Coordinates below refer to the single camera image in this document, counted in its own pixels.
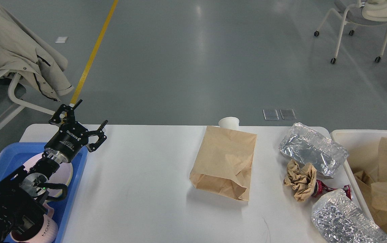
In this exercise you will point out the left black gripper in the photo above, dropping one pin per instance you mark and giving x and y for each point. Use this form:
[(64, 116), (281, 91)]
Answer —
[(67, 141)]

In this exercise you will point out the pink plate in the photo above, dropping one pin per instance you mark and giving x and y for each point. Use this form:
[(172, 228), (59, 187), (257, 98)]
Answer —
[(62, 176)]

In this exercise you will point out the white paper cup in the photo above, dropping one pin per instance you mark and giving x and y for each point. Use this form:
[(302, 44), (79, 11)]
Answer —
[(229, 123)]

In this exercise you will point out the foil container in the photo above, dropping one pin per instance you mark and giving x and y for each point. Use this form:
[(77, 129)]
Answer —
[(339, 220), (306, 145)]

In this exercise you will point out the brown paper ball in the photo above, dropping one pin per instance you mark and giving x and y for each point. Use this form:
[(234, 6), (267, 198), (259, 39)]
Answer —
[(302, 180)]

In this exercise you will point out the crushed red soda can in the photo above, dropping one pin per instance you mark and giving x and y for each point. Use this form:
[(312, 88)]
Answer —
[(321, 188)]

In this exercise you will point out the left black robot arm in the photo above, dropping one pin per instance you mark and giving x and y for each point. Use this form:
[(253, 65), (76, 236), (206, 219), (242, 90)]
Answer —
[(24, 192)]

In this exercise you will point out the blue plastic tray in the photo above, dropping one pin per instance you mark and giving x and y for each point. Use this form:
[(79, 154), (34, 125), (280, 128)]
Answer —
[(16, 154)]

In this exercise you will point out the white floor tag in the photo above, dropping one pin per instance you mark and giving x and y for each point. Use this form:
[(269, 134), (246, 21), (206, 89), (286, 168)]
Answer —
[(61, 39)]

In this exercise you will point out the pink mug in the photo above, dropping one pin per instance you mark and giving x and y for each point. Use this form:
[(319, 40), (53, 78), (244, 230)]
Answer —
[(44, 231)]

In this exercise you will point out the beige coat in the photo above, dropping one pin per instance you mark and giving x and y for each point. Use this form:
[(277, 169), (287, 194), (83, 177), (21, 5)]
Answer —
[(24, 52)]

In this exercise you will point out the clear floor plate left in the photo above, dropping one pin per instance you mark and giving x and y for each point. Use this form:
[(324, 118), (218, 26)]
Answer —
[(270, 114)]

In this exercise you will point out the clear floor plate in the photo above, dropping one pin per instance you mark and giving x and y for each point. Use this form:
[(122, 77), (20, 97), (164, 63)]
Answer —
[(288, 114), (270, 114)]

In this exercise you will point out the clear floor plate right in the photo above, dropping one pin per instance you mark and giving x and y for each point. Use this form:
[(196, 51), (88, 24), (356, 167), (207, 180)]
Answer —
[(288, 114)]

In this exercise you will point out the beige plastic bin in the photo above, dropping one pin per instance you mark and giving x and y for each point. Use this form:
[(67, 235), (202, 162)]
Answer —
[(362, 146)]

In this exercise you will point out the far white chair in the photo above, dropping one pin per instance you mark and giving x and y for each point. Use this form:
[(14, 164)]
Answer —
[(358, 13)]

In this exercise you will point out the paper bag in bin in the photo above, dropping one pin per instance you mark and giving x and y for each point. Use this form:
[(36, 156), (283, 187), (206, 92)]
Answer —
[(364, 181)]

